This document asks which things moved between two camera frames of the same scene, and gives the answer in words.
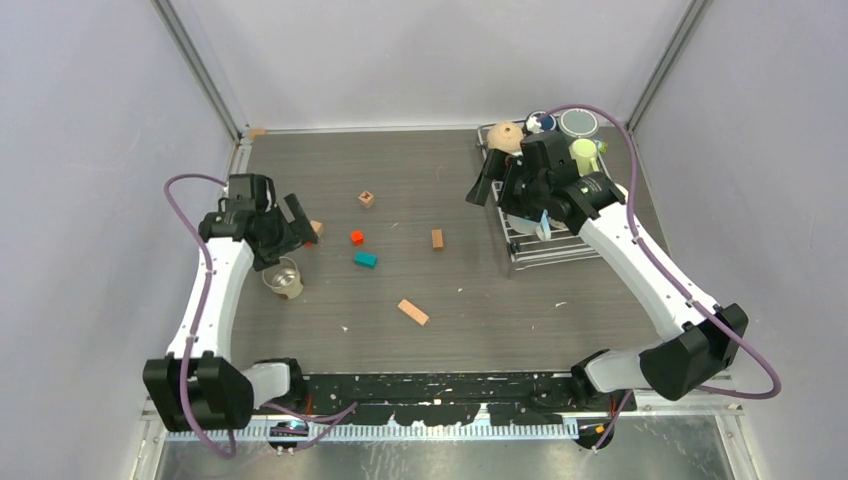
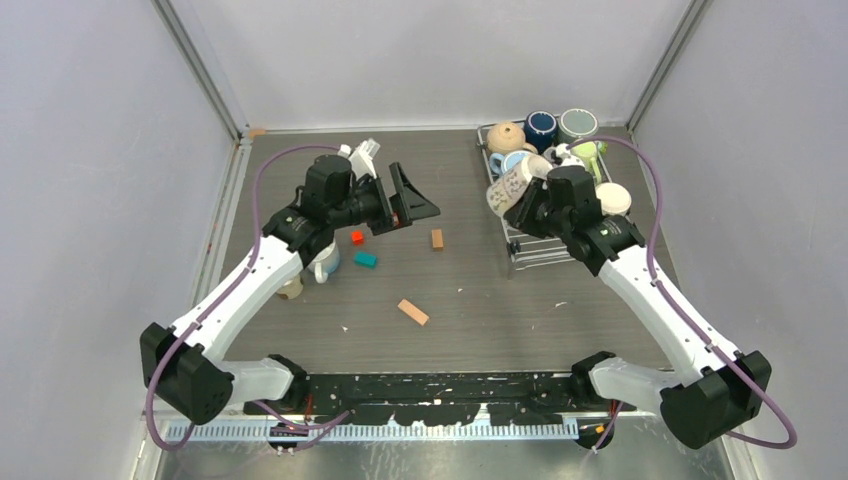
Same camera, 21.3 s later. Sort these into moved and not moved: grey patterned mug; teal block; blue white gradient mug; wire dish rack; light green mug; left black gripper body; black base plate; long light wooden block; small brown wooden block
Moved: blue white gradient mug; left black gripper body
Not moved: long light wooden block; small brown wooden block; black base plate; light green mug; grey patterned mug; wire dish rack; teal block
